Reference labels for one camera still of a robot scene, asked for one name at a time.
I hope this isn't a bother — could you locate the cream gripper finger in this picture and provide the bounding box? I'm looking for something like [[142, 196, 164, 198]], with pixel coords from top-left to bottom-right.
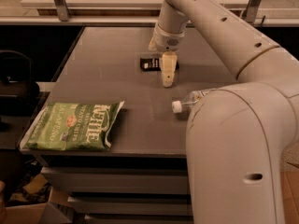
[[160, 51, 178, 88], [149, 38, 157, 51]]

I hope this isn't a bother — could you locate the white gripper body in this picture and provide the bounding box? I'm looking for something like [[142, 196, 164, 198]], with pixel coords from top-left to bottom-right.
[[152, 24, 184, 52]]

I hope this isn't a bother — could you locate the black rxbar chocolate bar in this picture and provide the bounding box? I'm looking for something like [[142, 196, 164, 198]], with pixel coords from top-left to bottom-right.
[[139, 56, 180, 73]]

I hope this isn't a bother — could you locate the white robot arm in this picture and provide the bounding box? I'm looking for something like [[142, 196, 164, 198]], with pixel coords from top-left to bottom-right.
[[151, 0, 299, 224]]

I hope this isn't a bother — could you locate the green jalapeno chip bag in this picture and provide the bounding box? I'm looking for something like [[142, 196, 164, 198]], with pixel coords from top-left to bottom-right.
[[21, 102, 123, 151]]

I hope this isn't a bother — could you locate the clear plastic water bottle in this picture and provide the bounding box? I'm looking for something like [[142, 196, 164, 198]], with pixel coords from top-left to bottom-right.
[[172, 89, 213, 114]]

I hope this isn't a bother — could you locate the grey drawer cabinet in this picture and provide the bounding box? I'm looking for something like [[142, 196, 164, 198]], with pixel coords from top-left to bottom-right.
[[33, 27, 234, 224]]

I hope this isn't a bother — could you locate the cardboard box lower right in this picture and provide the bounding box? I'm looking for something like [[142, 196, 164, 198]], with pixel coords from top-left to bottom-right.
[[281, 172, 299, 224]]

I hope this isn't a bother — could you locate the cardboard box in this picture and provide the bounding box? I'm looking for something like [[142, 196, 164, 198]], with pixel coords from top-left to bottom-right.
[[281, 172, 299, 224], [0, 181, 74, 224]]

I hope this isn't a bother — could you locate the cardboard box lower left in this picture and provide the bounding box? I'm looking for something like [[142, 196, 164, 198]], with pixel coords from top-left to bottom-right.
[[0, 181, 74, 224]]

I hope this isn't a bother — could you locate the left metal railing post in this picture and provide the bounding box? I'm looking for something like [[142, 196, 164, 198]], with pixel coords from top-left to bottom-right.
[[53, 0, 70, 21]]

